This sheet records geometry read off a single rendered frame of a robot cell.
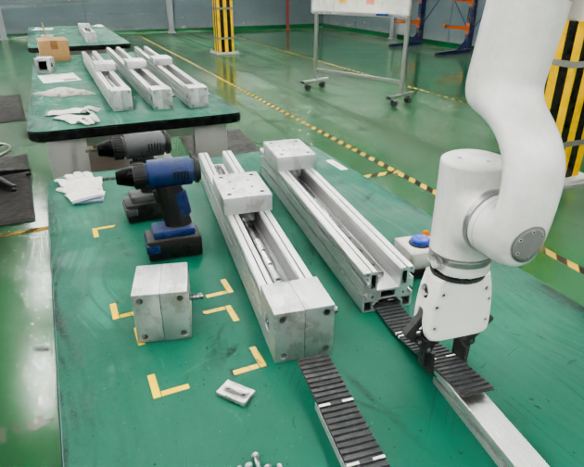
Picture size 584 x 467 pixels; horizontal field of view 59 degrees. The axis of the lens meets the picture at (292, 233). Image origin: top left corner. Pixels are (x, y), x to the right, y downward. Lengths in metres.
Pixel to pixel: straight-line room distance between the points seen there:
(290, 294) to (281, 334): 0.07
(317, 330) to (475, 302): 0.25
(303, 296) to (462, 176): 0.33
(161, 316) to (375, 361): 0.36
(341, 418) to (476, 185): 0.35
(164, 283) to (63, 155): 1.65
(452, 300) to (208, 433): 0.38
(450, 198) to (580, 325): 0.47
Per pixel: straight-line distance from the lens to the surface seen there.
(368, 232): 1.08
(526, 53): 0.65
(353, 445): 0.70
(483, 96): 0.65
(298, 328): 0.83
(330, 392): 0.76
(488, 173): 0.67
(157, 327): 0.91
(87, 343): 0.96
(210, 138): 2.56
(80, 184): 1.63
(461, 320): 0.78
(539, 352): 0.97
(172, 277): 0.92
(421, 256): 1.08
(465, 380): 0.80
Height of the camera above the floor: 1.33
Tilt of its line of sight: 26 degrees down
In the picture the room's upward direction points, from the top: straight up
